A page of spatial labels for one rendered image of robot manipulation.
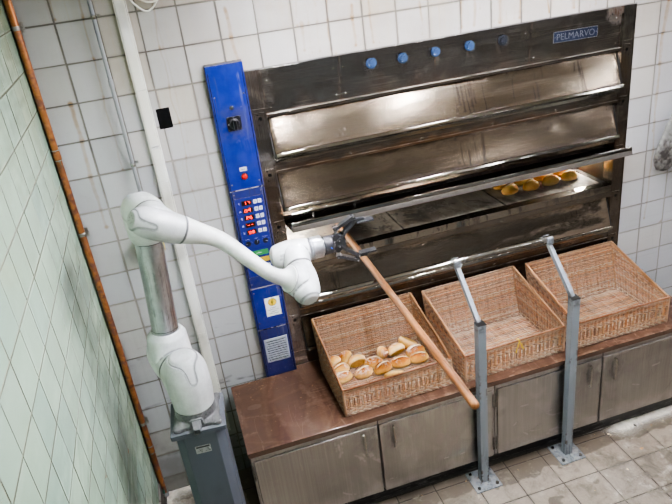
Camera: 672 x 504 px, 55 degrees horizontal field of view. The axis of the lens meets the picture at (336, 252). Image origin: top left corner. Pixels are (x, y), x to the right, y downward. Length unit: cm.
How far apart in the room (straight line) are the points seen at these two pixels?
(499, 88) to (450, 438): 171
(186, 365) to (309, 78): 134
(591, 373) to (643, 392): 43
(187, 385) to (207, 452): 31
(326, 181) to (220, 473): 136
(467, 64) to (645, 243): 162
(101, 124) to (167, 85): 31
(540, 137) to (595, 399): 138
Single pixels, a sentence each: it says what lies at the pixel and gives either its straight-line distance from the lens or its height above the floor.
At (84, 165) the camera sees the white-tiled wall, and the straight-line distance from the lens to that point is 293.
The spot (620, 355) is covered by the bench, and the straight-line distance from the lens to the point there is 363.
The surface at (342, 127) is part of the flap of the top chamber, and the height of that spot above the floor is 178.
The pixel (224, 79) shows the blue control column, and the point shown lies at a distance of 283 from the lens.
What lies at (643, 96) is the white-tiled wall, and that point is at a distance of 381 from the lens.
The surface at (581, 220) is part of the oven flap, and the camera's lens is 382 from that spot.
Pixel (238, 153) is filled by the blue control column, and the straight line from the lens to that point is 291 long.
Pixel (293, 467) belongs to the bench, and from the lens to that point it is 314.
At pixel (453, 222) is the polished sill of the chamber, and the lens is 340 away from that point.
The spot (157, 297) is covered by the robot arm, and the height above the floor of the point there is 145.
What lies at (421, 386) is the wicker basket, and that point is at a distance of 316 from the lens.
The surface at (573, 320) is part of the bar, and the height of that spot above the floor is 84.
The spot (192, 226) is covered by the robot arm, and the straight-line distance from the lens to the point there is 228.
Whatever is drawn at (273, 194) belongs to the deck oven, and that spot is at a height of 153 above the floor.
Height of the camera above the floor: 259
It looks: 26 degrees down
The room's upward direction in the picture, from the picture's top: 8 degrees counter-clockwise
